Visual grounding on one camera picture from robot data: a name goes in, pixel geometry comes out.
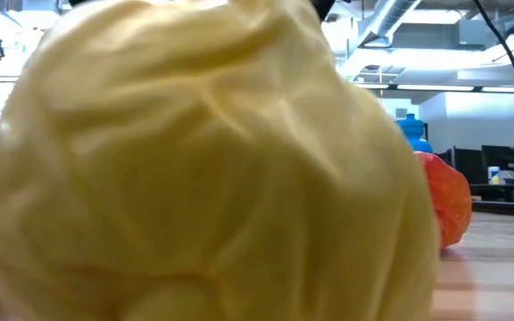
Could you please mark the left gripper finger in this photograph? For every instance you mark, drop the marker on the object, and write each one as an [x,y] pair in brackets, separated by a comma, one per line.
[323,8]

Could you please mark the blue plastic bottle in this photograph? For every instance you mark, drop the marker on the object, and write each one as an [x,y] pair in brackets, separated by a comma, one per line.
[413,134]

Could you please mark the large yellow toy fruit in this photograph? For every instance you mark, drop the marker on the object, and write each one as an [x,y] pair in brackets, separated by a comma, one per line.
[194,178]

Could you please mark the orange toy fruit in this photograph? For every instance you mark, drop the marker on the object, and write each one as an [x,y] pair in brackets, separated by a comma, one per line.
[451,200]

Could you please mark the ceiling light strip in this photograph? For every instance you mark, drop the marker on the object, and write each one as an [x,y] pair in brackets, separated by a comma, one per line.
[435,88]
[370,85]
[511,89]

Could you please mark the grey ceiling box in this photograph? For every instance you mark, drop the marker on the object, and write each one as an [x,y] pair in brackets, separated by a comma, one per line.
[440,35]

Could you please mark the black computer monitor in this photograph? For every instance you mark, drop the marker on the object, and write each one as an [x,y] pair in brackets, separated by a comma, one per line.
[500,158]
[469,166]

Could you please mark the white wipes canister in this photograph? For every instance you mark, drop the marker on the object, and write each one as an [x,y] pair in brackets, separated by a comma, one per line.
[494,175]

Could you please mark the dark office desk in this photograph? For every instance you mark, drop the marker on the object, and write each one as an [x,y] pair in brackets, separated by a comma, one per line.
[507,191]

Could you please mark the silver air duct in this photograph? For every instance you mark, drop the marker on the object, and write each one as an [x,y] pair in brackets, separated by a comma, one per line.
[386,20]

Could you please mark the black metal frame stand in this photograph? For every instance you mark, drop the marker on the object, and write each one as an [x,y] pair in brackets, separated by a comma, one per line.
[426,134]

